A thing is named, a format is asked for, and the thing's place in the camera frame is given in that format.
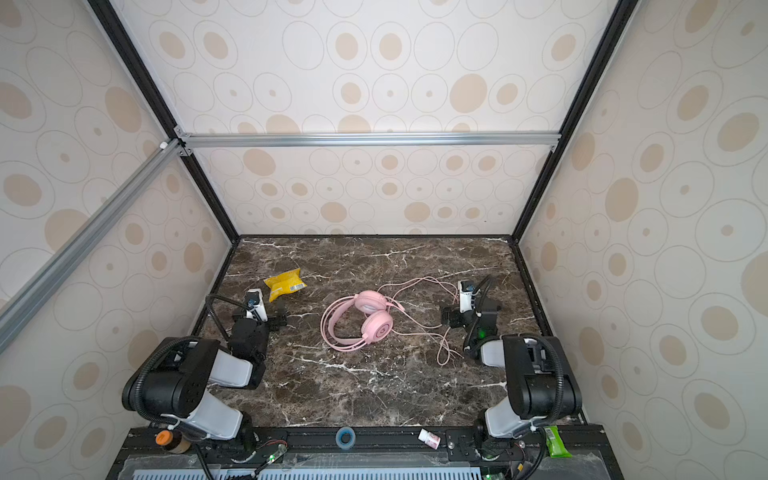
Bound left aluminium rail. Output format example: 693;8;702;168
1;139;182;350

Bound left black frame post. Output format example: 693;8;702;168
87;0;240;244

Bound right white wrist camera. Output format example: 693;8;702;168
457;280;476;314

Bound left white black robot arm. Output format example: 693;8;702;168
121;289;287;447

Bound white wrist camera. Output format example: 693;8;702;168
457;280;476;314
244;288;268;323

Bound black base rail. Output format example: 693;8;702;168
107;424;623;479

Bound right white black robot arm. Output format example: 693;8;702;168
441;275;582;442

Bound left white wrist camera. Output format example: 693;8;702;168
244;288;268;323

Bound orange-capped brown bottle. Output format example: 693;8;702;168
155;430;191;454

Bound small white pink box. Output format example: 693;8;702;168
418;429;441;450

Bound blue tape roll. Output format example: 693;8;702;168
335;426;356;451

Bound aluminium rail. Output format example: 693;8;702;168
1;139;182;350
181;131;561;148

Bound green packet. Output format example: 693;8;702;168
543;426;572;459

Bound back aluminium rail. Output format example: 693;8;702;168
181;131;561;148

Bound yellow snack packet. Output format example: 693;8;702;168
264;268;306;303

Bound right black frame post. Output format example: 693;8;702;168
510;0;639;246

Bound pink cat-ear headphones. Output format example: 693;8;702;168
320;290;405;352

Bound black frame post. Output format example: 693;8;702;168
510;0;639;246
87;0;240;244

